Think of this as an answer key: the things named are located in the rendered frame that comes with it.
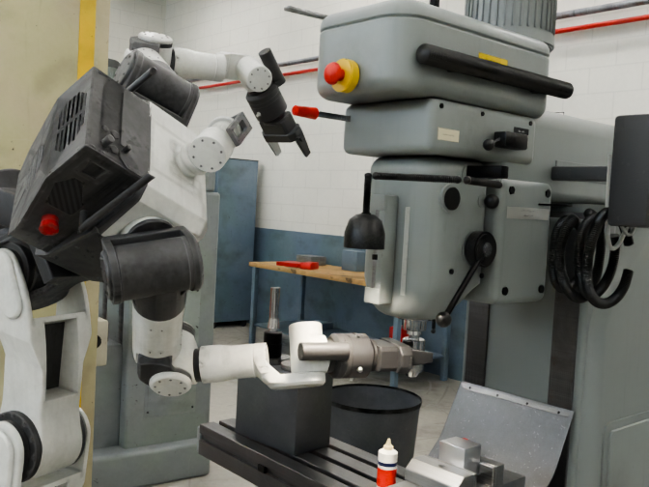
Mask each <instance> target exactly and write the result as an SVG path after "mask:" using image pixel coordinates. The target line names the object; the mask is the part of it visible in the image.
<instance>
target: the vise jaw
mask: <svg viewBox="0 0 649 487"><path fill-rule="evenodd" d="M405 480H406V481H409V482H411V483H414V484H416V485H419V486H421V487H476V481H477V473H474V472H471V471H468V470H466V469H463V468H460V467H457V466H455V465H452V464H449V463H447V462H444V461H441V460H438V459H437V458H434V457H431V456H429V455H421V456H418V457H414V458H412V459H411V460H410V462H409V464H408V465H407V467H406V471H405Z"/></svg>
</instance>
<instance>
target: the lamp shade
mask: <svg viewBox="0 0 649 487"><path fill-rule="evenodd" d="M384 243H385V232H384V228H383V224H382V220H380V219H379V218H378V217H377V216H376V215H371V213H361V214H356V215H354V216H353V217H351V218H350V219H349V221H348V224H347V226H346V229H345V232H344V247H346V248H356V249H375V250H382V249H384Z"/></svg>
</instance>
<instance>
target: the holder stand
mask: <svg viewBox="0 0 649 487"><path fill-rule="evenodd" d="M268 359H269V365H270V366H271V367H272V368H273V369H275V370H276V371H277V372H278V373H279V374H291V373H292V370H291V360H290V357H289V356H288V355H285V354H281V358H268ZM332 385H333V378H331V377H330V376H329V375H328V373H325V383H324V384H323V385H322V386H319V387H303V388H291V389H270V388H269V387H268V386H267V385H266V384H265V383H263V382H262V381H261V380H260V379H259V378H258V377H256V378H244V379H238V393H237V412H236V433H238V434H241V435H243V436H245V437H247V438H250V439H252V440H255V441H257V442H260V443H262V444H266V445H269V446H271V447H274V448H276V449H279V450H281V451H284V452H286V453H289V454H291V455H294V456H296V455H299V454H302V453H305V452H309V451H313V450H316V449H320V448H323V447H327V446H329V436H330V419H331V402H332Z"/></svg>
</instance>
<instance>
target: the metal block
mask: <svg viewBox="0 0 649 487"><path fill-rule="evenodd" d="M480 452H481V445H480V444H477V443H474V442H471V441H468V440H465V439H462V438H459V437H453V438H449V439H446V440H442V441H439V455H438V460H441V461H444V462H447V463H449V464H452V465H455V466H457V467H460V468H463V469H466V470H468V471H471V472H474V473H477V475H479V467H480Z"/></svg>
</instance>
